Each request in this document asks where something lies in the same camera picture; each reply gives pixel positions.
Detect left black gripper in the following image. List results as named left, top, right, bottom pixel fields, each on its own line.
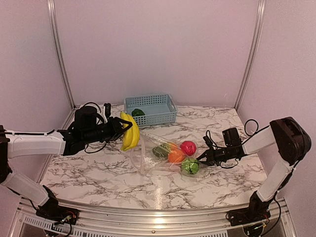
left=82, top=116, right=132, bottom=144

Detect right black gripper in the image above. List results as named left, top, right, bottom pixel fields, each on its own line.
left=196, top=146, right=233, bottom=166

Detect green fake cabbage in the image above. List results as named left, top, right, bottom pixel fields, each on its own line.
left=131, top=108, right=145, bottom=117

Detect yellow fake banana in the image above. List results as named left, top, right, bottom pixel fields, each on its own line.
left=120, top=112, right=140, bottom=152

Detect red fake apple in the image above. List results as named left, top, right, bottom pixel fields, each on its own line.
left=180, top=141, right=197, bottom=157

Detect orange fake orange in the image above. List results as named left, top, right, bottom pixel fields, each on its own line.
left=168, top=149, right=186, bottom=163

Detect clear zip top bag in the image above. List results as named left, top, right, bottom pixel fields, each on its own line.
left=130, top=132, right=204, bottom=177

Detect green orange fake mango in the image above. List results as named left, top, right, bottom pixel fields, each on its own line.
left=152, top=142, right=178, bottom=158

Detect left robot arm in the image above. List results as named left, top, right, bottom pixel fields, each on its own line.
left=0, top=103, right=139, bottom=220

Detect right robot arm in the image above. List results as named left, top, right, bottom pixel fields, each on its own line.
left=197, top=117, right=312, bottom=221

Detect light blue plastic basket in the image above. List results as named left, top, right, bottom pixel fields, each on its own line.
left=124, top=93, right=178, bottom=127

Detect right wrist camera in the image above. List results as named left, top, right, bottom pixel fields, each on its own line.
left=203, top=130, right=218, bottom=149

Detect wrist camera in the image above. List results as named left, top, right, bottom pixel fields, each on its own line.
left=203, top=130, right=218, bottom=149
left=102, top=103, right=111, bottom=123

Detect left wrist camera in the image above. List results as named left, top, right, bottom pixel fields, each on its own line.
left=102, top=103, right=111, bottom=123

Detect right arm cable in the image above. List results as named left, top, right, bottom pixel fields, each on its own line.
left=204, top=119, right=297, bottom=169

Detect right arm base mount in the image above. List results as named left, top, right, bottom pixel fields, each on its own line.
left=226, top=192, right=273, bottom=226

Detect front aluminium rail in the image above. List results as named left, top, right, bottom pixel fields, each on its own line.
left=14, top=195, right=297, bottom=237

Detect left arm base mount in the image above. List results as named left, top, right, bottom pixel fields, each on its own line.
left=36, top=185, right=79, bottom=225

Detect left aluminium frame post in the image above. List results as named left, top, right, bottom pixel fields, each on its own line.
left=47, top=0, right=76, bottom=109

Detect aluminium frame post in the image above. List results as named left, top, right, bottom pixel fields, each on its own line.
left=47, top=0, right=76, bottom=109
left=234, top=0, right=266, bottom=111

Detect right aluminium frame post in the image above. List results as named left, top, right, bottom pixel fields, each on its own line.
left=234, top=0, right=266, bottom=111

